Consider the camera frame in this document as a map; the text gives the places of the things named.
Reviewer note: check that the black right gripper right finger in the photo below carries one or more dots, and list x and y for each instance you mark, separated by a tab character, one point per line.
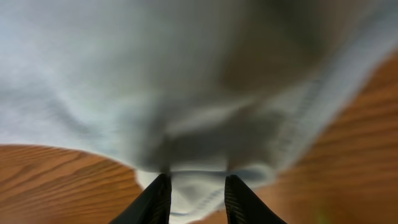
243	206

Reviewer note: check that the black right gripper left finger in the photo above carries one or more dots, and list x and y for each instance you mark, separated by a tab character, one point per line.
152	206

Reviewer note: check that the light blue t-shirt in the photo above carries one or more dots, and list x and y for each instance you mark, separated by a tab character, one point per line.
202	89

